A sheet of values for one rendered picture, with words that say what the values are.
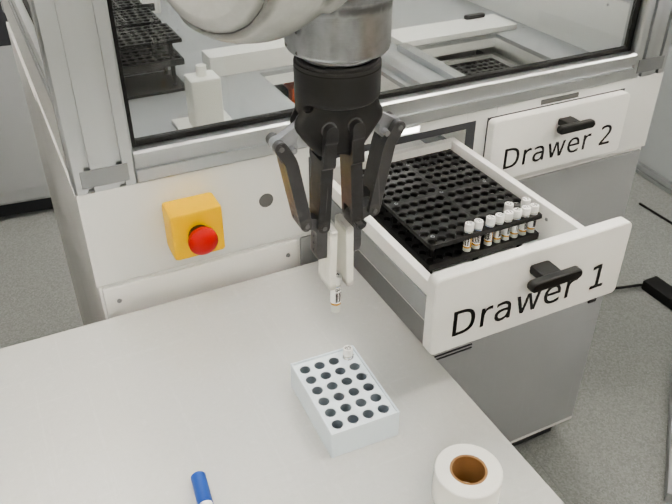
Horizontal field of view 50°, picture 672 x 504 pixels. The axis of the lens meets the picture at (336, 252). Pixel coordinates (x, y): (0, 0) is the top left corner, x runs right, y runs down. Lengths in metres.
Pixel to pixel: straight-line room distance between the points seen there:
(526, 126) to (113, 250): 0.68
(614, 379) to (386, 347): 1.26
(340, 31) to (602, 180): 0.95
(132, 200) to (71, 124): 0.13
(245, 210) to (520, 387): 0.86
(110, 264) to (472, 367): 0.80
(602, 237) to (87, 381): 0.66
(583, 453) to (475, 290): 1.13
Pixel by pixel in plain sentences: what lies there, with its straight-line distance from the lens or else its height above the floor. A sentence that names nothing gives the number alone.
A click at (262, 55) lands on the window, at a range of 0.99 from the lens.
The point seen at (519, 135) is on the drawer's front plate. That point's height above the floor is 0.90.
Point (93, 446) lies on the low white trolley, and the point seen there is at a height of 0.76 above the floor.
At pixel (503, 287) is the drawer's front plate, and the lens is 0.88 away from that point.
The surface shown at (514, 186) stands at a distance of 1.09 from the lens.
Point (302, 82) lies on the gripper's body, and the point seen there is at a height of 1.18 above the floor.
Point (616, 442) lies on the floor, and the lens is 1.99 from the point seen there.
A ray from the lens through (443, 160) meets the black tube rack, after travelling 1.13.
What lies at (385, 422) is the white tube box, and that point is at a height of 0.79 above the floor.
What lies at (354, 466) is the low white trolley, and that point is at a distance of 0.83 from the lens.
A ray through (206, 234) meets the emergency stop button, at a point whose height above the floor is 0.89.
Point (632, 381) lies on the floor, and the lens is 2.17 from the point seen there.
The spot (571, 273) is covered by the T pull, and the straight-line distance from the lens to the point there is 0.88.
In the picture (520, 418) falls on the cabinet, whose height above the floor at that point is 0.15.
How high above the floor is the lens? 1.40
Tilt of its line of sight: 34 degrees down
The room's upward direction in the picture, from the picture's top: straight up
